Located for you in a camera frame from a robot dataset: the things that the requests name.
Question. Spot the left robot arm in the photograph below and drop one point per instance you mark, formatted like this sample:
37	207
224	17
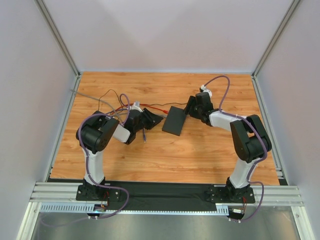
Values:
94	135

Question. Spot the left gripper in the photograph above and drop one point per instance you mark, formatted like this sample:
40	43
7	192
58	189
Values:
145	119

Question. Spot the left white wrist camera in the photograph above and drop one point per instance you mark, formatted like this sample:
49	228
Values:
136	106

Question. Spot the slotted cable duct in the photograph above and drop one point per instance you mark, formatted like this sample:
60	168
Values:
91	208

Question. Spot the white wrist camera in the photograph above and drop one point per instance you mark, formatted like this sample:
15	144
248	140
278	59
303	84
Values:
136	106
204	89

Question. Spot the black network switch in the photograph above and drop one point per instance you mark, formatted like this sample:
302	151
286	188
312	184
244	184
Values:
174	121

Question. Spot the left aluminium frame post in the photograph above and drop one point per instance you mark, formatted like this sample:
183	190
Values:
57	35

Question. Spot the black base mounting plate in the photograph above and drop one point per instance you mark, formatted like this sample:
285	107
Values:
156	196

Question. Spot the aluminium frame post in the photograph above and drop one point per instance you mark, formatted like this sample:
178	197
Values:
276	36
57	35

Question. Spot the right aluminium frame post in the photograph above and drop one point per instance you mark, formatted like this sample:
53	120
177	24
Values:
276	36

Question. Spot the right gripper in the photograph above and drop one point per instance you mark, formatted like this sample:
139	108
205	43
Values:
191	106

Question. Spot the front aluminium rail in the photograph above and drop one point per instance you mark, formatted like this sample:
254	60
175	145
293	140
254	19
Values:
274	195

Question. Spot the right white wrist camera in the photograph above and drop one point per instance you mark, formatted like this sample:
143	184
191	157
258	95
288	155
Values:
204	89

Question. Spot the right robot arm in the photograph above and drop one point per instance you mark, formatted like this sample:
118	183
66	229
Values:
250	140

